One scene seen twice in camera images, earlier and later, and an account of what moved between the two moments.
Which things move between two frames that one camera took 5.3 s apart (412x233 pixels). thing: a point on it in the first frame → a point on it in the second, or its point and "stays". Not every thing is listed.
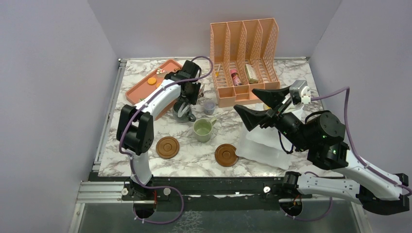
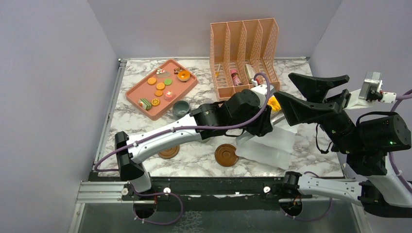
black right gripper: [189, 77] → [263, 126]
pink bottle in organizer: [235, 77] stays
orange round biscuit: [151, 81] stays
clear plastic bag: [263, 145] stays
